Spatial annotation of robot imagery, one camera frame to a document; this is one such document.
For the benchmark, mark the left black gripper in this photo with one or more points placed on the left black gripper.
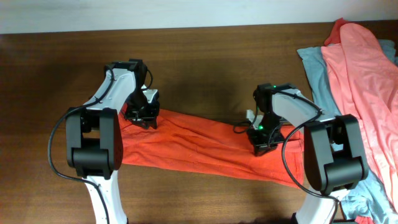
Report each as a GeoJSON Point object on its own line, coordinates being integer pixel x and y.
{"type": "Point", "coordinates": [152, 115]}

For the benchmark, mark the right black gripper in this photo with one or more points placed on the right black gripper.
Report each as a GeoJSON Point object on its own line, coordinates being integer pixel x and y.
{"type": "Point", "coordinates": [260, 145]}

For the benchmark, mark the orange printed t-shirt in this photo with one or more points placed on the orange printed t-shirt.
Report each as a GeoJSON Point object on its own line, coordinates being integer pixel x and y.
{"type": "Point", "coordinates": [192, 144]}

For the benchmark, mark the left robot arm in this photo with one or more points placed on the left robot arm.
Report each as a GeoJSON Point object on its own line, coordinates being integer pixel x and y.
{"type": "Point", "coordinates": [93, 134]}

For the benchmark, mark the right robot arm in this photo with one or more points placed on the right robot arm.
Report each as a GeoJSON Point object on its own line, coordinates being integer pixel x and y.
{"type": "Point", "coordinates": [334, 158]}

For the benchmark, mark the salmon pink t-shirt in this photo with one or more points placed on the salmon pink t-shirt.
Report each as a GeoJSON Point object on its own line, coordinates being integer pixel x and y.
{"type": "Point", "coordinates": [363, 82]}

